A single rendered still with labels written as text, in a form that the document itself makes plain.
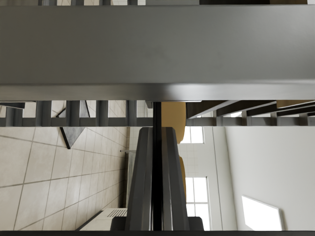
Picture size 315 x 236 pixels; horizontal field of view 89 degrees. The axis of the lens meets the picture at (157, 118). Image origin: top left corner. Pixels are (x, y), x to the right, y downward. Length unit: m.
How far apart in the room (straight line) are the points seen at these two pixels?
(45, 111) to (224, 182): 4.91
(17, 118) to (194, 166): 4.58
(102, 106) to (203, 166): 4.59
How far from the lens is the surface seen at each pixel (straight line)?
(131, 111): 0.51
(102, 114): 0.53
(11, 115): 0.67
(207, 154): 5.03
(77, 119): 0.56
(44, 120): 0.62
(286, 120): 0.65
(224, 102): 0.23
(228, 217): 5.34
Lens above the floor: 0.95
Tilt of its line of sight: level
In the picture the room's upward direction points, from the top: 90 degrees clockwise
